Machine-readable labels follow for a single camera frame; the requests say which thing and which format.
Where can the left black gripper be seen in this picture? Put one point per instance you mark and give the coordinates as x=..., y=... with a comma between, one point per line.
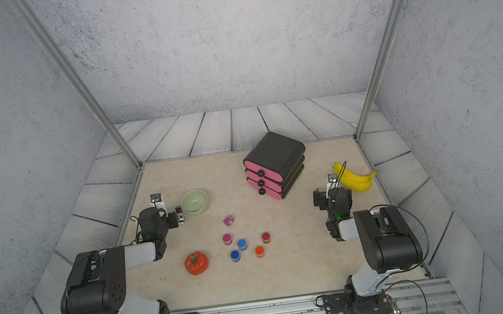
x=175, y=222

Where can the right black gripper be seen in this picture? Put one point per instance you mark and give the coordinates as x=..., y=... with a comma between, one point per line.
x=321, y=195

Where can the pink bottom drawer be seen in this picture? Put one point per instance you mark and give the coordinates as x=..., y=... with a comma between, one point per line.
x=263, y=190

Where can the pink drawer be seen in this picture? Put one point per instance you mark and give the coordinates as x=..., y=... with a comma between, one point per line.
x=264, y=182
x=255, y=171
x=263, y=190

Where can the magenta paint can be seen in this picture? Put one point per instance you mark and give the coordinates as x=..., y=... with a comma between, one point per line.
x=227, y=238
x=229, y=220

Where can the pink top drawer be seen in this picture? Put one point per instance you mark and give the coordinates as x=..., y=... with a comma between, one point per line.
x=255, y=171

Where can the black drawer cabinet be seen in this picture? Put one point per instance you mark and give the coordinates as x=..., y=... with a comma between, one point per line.
x=281, y=154

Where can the dark red paint can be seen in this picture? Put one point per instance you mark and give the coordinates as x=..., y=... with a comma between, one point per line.
x=266, y=237

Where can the dark blue paint can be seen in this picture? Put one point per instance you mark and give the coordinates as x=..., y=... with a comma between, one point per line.
x=235, y=256

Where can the light blue paint can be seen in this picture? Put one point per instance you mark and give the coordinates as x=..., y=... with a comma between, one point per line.
x=242, y=244

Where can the orange red paint can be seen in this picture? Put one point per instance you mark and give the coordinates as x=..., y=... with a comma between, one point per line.
x=260, y=251

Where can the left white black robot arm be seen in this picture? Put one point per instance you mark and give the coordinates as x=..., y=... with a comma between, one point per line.
x=97, y=283

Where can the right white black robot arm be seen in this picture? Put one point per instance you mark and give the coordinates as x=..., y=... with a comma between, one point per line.
x=389, y=246

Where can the magenta paint can upright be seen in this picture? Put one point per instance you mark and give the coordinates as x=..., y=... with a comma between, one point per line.
x=227, y=238

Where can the pink middle drawer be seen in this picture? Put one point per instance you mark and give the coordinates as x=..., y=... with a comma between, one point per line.
x=264, y=182

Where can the light green bowl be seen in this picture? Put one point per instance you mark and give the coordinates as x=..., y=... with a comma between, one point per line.
x=195, y=202

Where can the yellow banana bunch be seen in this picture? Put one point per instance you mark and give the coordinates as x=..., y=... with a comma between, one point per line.
x=352, y=181

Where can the red tomato toy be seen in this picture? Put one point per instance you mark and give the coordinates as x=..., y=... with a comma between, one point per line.
x=196, y=263

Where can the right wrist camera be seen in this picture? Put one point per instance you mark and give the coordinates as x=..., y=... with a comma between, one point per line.
x=332, y=181

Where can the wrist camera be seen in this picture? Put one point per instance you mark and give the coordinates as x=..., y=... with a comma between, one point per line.
x=332, y=181
x=158, y=201

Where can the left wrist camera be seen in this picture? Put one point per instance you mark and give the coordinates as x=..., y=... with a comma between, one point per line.
x=158, y=201

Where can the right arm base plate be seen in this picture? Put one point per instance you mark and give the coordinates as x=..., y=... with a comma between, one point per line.
x=347, y=303

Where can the right metal frame post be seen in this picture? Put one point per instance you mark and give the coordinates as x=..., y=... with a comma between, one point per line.
x=380, y=63

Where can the metal frame post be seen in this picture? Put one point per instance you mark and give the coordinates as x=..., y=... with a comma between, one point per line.
x=380, y=63
x=35, y=26

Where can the left metal frame post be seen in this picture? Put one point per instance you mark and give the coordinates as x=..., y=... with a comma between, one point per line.
x=35, y=26

